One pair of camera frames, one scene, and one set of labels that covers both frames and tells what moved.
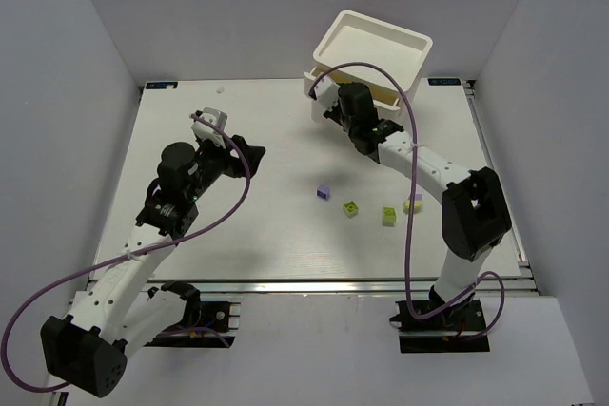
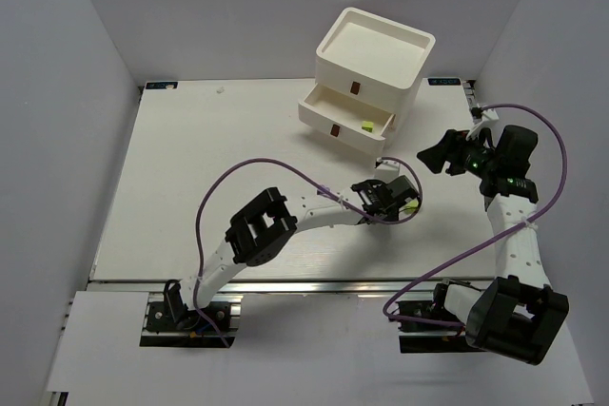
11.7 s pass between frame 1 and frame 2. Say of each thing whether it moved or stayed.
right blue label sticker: stayed
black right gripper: moved
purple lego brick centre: stayed
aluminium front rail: stayed
